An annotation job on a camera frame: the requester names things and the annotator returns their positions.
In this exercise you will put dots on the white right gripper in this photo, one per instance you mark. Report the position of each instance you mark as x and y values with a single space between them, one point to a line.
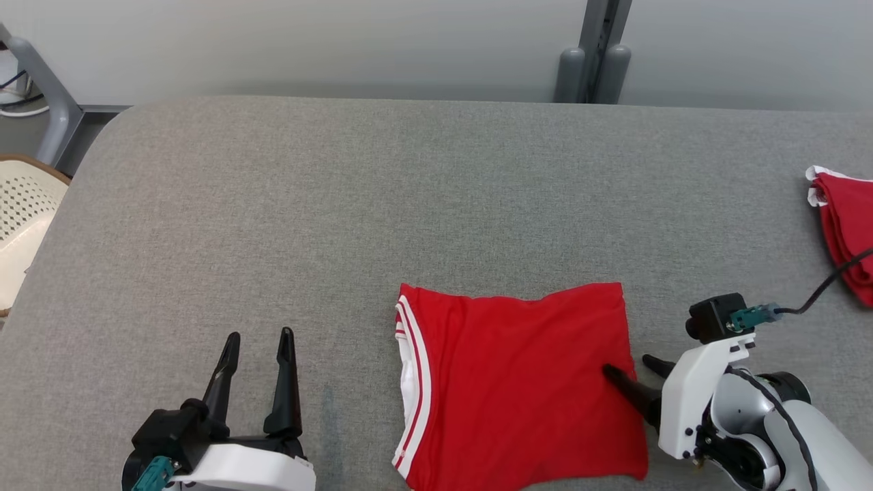
692 395

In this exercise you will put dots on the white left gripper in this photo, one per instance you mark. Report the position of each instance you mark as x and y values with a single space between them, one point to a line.
252 470

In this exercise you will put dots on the red shirt with striped trim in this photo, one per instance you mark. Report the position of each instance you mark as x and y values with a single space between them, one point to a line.
525 389

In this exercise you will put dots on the red shorts with white stripe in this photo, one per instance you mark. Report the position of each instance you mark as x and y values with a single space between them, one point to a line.
849 218

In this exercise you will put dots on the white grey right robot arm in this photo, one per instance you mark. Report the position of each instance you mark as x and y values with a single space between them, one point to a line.
818 443

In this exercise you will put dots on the cream perforated laundry basket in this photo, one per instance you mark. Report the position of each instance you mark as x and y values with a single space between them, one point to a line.
27 225

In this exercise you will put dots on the dark grey vertical column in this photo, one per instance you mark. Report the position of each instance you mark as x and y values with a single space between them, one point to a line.
600 24

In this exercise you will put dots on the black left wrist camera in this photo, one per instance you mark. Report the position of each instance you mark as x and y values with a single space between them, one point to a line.
170 433

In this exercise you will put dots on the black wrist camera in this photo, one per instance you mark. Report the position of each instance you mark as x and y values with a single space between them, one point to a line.
170 433
716 317

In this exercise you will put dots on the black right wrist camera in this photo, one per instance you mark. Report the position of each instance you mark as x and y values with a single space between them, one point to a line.
716 317

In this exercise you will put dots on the grey cylindrical post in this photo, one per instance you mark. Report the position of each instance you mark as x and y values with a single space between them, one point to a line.
614 75
571 75

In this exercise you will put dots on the grey metal frame leg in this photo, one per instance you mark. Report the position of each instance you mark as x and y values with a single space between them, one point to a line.
61 116

